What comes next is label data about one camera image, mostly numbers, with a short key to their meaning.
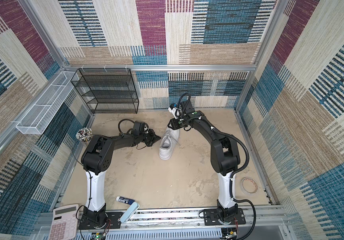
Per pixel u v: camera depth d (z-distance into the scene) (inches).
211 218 28.7
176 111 33.3
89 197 24.0
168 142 36.9
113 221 28.7
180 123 32.2
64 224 28.1
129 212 28.7
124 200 30.5
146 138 35.4
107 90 42.7
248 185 32.7
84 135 32.9
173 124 32.6
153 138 37.0
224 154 20.9
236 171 20.9
